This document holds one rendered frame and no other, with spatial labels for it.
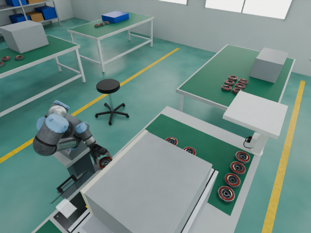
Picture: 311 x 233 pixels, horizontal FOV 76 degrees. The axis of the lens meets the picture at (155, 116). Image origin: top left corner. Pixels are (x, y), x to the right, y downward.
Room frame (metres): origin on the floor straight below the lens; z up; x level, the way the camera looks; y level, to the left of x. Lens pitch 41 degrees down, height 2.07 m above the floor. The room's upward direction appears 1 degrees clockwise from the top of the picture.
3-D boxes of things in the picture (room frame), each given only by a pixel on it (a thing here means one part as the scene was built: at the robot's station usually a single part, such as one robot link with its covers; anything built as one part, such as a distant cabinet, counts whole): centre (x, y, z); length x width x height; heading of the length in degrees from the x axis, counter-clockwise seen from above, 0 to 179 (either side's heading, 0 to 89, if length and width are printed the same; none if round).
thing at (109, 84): (2.48, 0.68, 0.28); 0.54 x 0.49 x 0.56; 56
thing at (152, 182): (0.48, 0.02, 1.22); 0.44 x 0.39 x 0.20; 146
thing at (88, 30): (4.82, 0.96, 0.38); 1.90 x 0.90 x 0.75; 146
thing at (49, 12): (6.98, 3.56, 0.43); 0.42 x 0.42 x 0.30; 56
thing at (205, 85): (2.52, -1.22, 0.38); 1.85 x 1.10 x 0.75; 146
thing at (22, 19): (6.28, 4.03, 0.40); 0.42 x 0.36 x 0.23; 56
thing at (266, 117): (1.09, -0.71, 0.98); 0.37 x 0.35 x 0.46; 146
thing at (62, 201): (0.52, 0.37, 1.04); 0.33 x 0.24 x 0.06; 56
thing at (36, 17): (6.63, 3.81, 0.39); 0.40 x 0.36 x 0.21; 55
